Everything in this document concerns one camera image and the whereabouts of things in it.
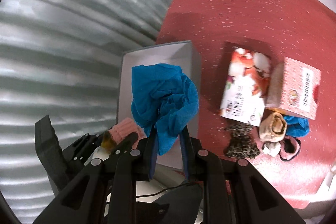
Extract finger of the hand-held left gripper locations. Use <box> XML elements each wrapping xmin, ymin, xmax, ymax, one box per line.
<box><xmin>112</xmin><ymin>133</ymin><xmax>139</xmax><ymax>159</ymax></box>
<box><xmin>70</xmin><ymin>133</ymin><xmax>105</xmax><ymax>161</ymax></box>

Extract white carton with red print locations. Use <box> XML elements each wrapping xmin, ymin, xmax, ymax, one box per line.
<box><xmin>219</xmin><ymin>47</ymin><xmax>272</xmax><ymax>127</ymax></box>

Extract grey box white inside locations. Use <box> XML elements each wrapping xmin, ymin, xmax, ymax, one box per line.
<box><xmin>115</xmin><ymin>40</ymin><xmax>202</xmax><ymax>182</ymax></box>

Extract beige sock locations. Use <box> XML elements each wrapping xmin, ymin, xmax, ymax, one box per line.
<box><xmin>259</xmin><ymin>112</ymin><xmax>286</xmax><ymax>143</ymax></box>

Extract pink carton with barcode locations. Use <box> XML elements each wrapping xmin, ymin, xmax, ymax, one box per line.
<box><xmin>265</xmin><ymin>56</ymin><xmax>322</xmax><ymax>120</ymax></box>

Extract black cable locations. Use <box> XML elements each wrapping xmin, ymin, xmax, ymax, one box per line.
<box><xmin>136</xmin><ymin>181</ymin><xmax>197</xmax><ymax>198</ymax></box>

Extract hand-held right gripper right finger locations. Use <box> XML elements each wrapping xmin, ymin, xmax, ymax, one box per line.
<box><xmin>180</xmin><ymin>126</ymin><xmax>306</xmax><ymax>224</ymax></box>

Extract blue cloth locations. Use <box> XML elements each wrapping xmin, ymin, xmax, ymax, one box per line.
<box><xmin>131</xmin><ymin>63</ymin><xmax>199</xmax><ymax>156</ymax></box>
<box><xmin>283</xmin><ymin>115</ymin><xmax>310</xmax><ymax>138</ymax></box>

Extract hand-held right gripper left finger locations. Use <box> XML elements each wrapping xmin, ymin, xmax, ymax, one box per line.
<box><xmin>33</xmin><ymin>122</ymin><xmax>160</xmax><ymax>224</ymax></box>

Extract pink fuzzy sock black trim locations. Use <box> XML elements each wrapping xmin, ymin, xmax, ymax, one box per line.
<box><xmin>280</xmin><ymin>136</ymin><xmax>302</xmax><ymax>161</ymax></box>

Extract pink sponge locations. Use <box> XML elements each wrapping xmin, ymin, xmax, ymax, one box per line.
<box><xmin>109</xmin><ymin>117</ymin><xmax>143</xmax><ymax>151</ymax></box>

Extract grey pleated curtain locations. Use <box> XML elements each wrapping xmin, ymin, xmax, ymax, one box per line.
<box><xmin>0</xmin><ymin>0</ymin><xmax>189</xmax><ymax>224</ymax></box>

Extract white tissue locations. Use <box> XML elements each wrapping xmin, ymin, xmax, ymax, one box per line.
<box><xmin>262</xmin><ymin>141</ymin><xmax>282</xmax><ymax>157</ymax></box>

